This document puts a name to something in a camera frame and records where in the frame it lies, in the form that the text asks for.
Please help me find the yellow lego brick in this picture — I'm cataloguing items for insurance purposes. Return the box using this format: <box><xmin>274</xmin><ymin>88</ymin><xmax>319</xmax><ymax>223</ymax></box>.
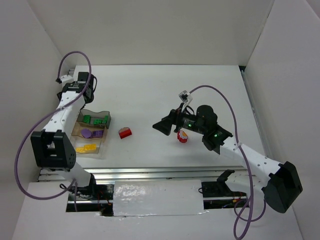
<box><xmin>83</xmin><ymin>144</ymin><xmax>97</xmax><ymax>152</ymax></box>

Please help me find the green sloped lego brick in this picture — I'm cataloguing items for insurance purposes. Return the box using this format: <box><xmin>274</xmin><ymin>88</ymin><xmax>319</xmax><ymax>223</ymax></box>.
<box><xmin>83</xmin><ymin>115</ymin><xmax>91</xmax><ymax>124</ymax></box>

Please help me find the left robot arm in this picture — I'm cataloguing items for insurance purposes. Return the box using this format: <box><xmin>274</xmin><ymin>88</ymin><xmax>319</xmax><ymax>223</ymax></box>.
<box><xmin>30</xmin><ymin>72</ymin><xmax>98</xmax><ymax>198</ymax></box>

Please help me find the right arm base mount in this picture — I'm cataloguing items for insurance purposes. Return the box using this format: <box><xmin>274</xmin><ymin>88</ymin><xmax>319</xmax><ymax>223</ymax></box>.
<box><xmin>198</xmin><ymin>169</ymin><xmax>247</xmax><ymax>210</ymax></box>

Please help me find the small green lego brick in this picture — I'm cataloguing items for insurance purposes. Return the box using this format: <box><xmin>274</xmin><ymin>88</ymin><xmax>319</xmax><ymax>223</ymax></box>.
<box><xmin>102</xmin><ymin>115</ymin><xmax>109</xmax><ymax>125</ymax></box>

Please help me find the red flower print block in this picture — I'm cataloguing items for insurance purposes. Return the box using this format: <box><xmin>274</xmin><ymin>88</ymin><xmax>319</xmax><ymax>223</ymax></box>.
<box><xmin>177</xmin><ymin>130</ymin><xmax>188</xmax><ymax>144</ymax></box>

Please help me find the long yellow lego plate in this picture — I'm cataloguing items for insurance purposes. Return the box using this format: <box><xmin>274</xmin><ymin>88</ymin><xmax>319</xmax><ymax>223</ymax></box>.
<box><xmin>75</xmin><ymin>147</ymin><xmax>87</xmax><ymax>154</ymax></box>

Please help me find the colourless clear container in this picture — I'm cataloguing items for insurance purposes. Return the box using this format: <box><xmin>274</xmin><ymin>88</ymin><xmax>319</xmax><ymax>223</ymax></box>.
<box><xmin>70</xmin><ymin>136</ymin><xmax>105</xmax><ymax>159</ymax></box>

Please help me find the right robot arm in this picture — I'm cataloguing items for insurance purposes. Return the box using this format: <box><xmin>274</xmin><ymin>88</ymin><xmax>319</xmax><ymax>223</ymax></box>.
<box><xmin>152</xmin><ymin>105</ymin><xmax>303</xmax><ymax>214</ymax></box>

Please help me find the green two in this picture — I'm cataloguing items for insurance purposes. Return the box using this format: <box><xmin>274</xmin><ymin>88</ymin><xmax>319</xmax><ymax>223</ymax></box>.
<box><xmin>93</xmin><ymin>119</ymin><xmax>104</xmax><ymax>125</ymax></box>

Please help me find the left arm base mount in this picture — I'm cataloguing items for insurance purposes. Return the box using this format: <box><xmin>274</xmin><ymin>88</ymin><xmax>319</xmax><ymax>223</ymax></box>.
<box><xmin>65</xmin><ymin>181</ymin><xmax>115</xmax><ymax>217</ymax></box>

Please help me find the purple lego brick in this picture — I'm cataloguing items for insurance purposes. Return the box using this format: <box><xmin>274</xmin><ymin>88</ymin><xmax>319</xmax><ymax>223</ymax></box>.
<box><xmin>91</xmin><ymin>130</ymin><xmax>104</xmax><ymax>138</ymax></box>

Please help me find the white foam cover panel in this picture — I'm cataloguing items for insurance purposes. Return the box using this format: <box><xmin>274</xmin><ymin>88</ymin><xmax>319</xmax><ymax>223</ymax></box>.
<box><xmin>113</xmin><ymin>179</ymin><xmax>205</xmax><ymax>217</ymax></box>

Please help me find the purple rounded lego block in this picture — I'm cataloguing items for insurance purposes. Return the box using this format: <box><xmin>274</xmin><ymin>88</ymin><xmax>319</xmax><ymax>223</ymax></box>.
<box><xmin>80</xmin><ymin>128</ymin><xmax>92</xmax><ymax>139</ymax></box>

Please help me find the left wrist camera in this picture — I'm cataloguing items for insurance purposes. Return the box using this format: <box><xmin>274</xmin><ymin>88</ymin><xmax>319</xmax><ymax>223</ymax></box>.
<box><xmin>55</xmin><ymin>69</ymin><xmax>74</xmax><ymax>85</ymax></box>

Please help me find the red brick with cupcake print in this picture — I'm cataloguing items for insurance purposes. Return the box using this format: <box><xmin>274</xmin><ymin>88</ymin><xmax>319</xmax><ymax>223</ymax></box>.
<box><xmin>118</xmin><ymin>127</ymin><xmax>132</xmax><ymax>139</ymax></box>

